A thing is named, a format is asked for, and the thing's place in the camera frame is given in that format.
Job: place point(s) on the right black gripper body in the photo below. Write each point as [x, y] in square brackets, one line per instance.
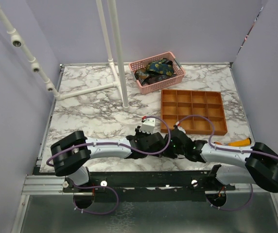
[172, 151]

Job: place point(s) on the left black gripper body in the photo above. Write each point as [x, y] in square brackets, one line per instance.
[140, 135]

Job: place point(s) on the brown compartment tray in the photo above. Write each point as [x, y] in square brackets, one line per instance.
[206, 105]

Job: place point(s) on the pink perforated plastic basket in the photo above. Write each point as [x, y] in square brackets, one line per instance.
[178, 70]

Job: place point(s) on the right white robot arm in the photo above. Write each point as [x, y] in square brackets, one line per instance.
[256, 164]

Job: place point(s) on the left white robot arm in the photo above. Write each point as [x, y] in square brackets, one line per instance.
[70, 153]

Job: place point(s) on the orange box cutter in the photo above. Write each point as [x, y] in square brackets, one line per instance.
[241, 143]

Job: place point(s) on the dark orange patterned tie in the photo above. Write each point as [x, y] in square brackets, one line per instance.
[147, 78]

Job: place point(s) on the blue yellow floral tie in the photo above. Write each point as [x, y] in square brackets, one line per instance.
[162, 66]

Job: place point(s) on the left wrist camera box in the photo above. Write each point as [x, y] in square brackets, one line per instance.
[148, 125]

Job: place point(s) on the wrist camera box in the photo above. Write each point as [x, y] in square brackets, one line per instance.
[180, 128]
[148, 125]

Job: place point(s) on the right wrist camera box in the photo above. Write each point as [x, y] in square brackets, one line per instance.
[180, 128]

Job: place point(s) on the black metal base rail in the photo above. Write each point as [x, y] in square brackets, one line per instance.
[137, 186]

